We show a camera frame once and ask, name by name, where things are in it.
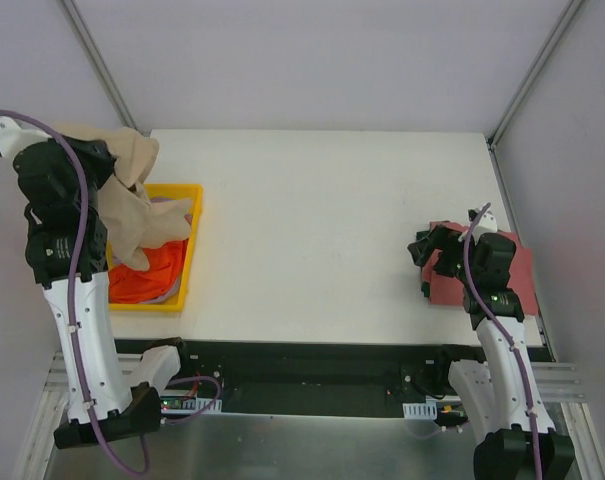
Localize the beige t shirt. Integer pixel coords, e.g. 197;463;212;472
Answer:
51;121;192;272

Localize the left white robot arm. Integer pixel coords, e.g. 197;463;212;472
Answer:
13;137;194;450

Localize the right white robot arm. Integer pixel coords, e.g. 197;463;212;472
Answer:
407;224;575;479

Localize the folded red t shirt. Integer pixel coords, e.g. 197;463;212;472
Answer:
421;231;539;316

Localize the yellow plastic bin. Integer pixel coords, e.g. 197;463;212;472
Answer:
109;183;204;314

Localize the orange t shirt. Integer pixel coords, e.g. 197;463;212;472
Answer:
109;240;188;305

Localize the lilac t shirt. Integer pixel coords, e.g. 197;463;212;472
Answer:
149;195;193;306

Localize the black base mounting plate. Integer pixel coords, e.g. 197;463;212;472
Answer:
166;337;485;418

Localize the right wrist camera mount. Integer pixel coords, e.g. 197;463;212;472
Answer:
468;205;498;239

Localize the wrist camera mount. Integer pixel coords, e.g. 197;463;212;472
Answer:
468;205;498;239
0;116;50;161

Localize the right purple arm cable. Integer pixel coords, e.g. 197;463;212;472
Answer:
406;202;548;480

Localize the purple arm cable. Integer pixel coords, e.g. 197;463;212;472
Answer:
0;109;223;475
406;202;548;480

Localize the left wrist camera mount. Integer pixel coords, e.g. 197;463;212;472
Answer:
0;116;50;161

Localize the right white cable duct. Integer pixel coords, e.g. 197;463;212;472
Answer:
402;402;438;421

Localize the white cable duct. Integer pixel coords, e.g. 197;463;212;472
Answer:
402;402;438;421
161;396;222;416

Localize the left aluminium frame post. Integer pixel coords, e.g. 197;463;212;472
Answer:
56;0;150;136

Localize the aluminium frame post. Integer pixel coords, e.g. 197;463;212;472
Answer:
486;0;588;151
56;0;150;136

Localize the front aluminium rail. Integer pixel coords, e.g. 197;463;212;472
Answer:
43;351;587;403

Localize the left white cable duct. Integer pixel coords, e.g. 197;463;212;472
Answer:
161;396;222;416

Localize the right aluminium frame post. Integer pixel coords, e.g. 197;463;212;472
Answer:
486;0;588;151

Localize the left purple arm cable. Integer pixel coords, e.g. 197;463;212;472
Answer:
0;109;223;475

